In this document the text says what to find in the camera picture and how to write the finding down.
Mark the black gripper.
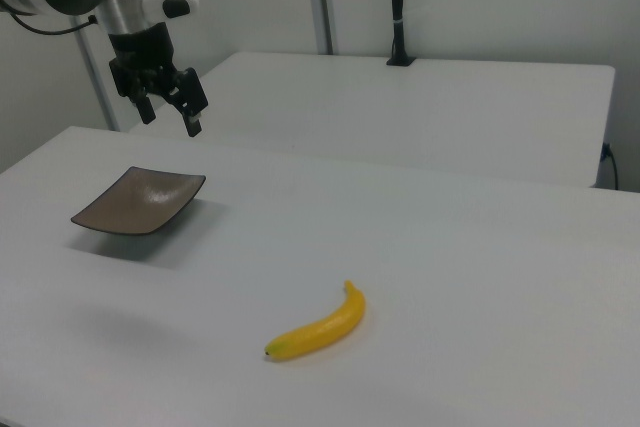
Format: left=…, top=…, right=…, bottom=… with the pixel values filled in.
left=108, top=21, right=209, bottom=139

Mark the yellow banana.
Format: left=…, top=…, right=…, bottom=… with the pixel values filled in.
left=263, top=279, right=367, bottom=362

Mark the brown square ceramic plate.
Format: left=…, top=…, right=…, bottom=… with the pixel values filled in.
left=70, top=165, right=207, bottom=237

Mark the white side table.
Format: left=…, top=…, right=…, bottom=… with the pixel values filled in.
left=128, top=50, right=616, bottom=189

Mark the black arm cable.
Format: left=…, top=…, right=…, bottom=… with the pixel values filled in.
left=0, top=0, right=99, bottom=36

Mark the black wall power cable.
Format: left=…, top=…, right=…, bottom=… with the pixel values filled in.
left=601, top=141, right=620, bottom=191

